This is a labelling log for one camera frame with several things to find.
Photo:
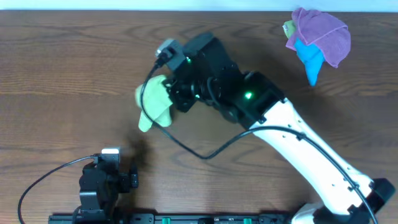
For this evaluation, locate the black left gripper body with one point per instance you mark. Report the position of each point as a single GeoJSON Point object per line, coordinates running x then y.
{"type": "Point", "coordinates": [133, 179]}

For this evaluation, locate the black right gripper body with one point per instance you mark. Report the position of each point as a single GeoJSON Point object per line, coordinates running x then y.
{"type": "Point", "coordinates": [186, 95]}

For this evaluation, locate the light green cloth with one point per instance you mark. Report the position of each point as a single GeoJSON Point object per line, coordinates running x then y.
{"type": "Point", "coordinates": [156, 102]}

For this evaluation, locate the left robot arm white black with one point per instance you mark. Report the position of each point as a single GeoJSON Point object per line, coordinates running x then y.
{"type": "Point", "coordinates": [100, 186]}

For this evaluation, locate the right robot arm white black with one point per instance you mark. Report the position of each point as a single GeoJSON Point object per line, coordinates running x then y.
{"type": "Point", "coordinates": [203, 72]}

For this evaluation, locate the small green cloth in pile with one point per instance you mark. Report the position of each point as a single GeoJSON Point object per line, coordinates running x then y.
{"type": "Point", "coordinates": [289, 29]}

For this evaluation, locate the blue cloth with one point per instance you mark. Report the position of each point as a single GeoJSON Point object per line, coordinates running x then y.
{"type": "Point", "coordinates": [312, 58]}

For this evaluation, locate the purple cloth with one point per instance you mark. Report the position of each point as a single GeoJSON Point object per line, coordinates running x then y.
{"type": "Point", "coordinates": [327, 32]}

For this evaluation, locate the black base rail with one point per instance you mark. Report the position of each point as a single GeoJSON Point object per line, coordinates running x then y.
{"type": "Point", "coordinates": [148, 218]}

